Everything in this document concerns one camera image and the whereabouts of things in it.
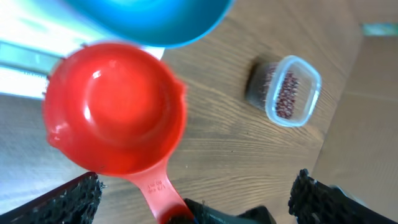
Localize red measuring scoop blue handle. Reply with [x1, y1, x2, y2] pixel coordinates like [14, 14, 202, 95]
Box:
[43, 42, 194, 223]

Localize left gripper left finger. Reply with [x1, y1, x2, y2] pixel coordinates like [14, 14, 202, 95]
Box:
[1, 172, 104, 224]

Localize clear plastic food container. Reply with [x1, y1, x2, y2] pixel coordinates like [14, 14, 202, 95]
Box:
[244, 55, 322, 128]

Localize blue bowl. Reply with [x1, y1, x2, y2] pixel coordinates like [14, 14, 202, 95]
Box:
[64, 0, 234, 48]

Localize white digital kitchen scale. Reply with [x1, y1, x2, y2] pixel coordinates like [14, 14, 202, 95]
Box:
[1, 0, 167, 99]

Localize red adzuki beans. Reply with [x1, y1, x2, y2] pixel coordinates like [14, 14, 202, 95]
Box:
[264, 63, 299, 119]

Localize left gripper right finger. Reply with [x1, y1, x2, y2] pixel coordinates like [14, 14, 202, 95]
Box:
[288, 169, 397, 224]

